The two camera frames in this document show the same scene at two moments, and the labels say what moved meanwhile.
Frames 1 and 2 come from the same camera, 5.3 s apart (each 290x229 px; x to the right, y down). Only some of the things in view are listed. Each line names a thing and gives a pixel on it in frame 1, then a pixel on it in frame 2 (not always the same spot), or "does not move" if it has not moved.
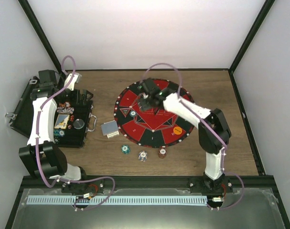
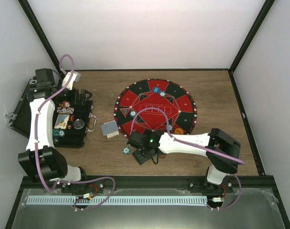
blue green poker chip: [133, 113] does not move
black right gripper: [143, 106] → [140, 159]
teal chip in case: [61, 133] does not move
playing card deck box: [110, 129] does not move
